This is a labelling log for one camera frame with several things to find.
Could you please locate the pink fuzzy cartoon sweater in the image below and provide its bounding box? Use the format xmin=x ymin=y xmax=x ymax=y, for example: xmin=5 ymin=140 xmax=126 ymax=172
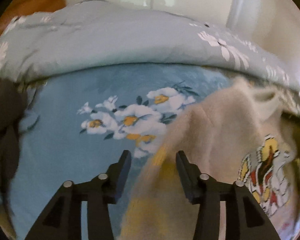
xmin=120 ymin=77 xmax=300 ymax=239

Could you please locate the blue floral bed blanket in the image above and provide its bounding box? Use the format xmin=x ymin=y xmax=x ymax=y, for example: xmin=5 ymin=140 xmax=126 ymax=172
xmin=8 ymin=64 xmax=300 ymax=239

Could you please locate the dark navy garment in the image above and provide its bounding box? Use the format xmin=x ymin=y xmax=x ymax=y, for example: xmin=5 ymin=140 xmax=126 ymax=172
xmin=0 ymin=80 xmax=27 ymax=201

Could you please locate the grey daisy quilt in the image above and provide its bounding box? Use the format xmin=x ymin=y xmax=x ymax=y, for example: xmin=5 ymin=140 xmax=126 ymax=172
xmin=0 ymin=0 xmax=300 ymax=91

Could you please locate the red wooden headboard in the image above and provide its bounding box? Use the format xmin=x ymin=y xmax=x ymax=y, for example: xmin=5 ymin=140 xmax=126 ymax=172
xmin=0 ymin=0 xmax=66 ymax=36

